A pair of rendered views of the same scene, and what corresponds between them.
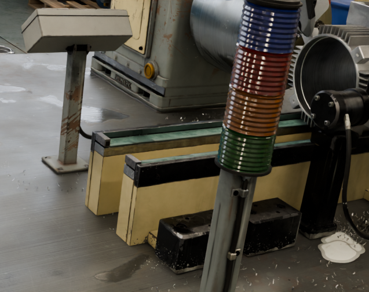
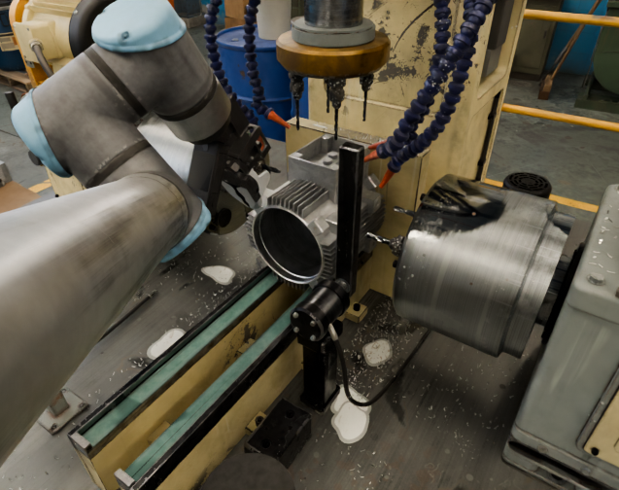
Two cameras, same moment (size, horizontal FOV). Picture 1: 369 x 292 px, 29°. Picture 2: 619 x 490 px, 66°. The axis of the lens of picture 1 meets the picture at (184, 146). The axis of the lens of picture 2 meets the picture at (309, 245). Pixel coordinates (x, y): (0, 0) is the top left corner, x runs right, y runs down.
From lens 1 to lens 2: 0.63 m
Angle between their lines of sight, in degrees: 22
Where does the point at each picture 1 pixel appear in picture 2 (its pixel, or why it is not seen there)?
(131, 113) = not seen: hidden behind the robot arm
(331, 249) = (344, 423)
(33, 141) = not seen: hidden behind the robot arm
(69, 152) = (55, 405)
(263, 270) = not seen: outside the picture
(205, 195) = (215, 440)
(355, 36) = (307, 207)
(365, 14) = (307, 169)
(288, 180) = (284, 363)
